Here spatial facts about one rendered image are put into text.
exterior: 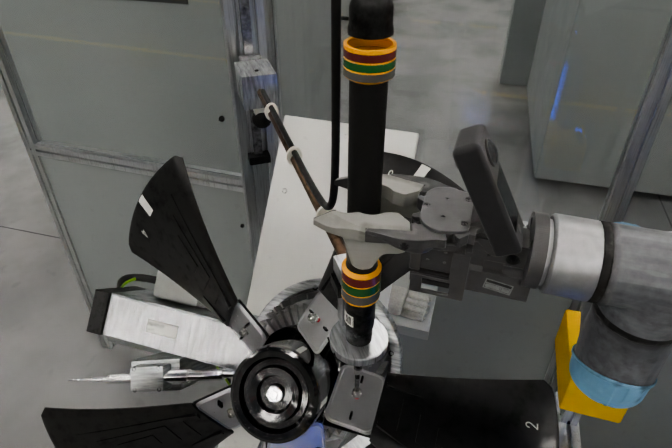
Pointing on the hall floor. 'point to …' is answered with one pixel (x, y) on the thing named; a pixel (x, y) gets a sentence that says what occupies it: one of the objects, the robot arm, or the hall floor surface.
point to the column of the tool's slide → (256, 185)
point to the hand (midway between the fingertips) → (336, 196)
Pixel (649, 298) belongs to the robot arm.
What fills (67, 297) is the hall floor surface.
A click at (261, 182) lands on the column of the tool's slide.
